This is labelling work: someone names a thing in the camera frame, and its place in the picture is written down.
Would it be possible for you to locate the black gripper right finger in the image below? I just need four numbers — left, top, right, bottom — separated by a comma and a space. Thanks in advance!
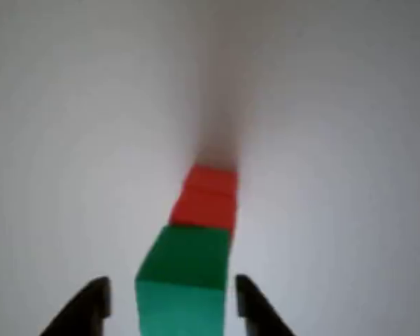
235, 274, 298, 336

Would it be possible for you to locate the green cube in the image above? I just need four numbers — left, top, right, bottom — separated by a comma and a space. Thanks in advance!
134, 223, 231, 336

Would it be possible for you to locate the red block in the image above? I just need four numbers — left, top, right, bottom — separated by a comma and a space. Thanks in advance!
169, 190, 239, 243
182, 163, 239, 197

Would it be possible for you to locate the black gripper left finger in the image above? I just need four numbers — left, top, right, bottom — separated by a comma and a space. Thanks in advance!
37, 275, 112, 336

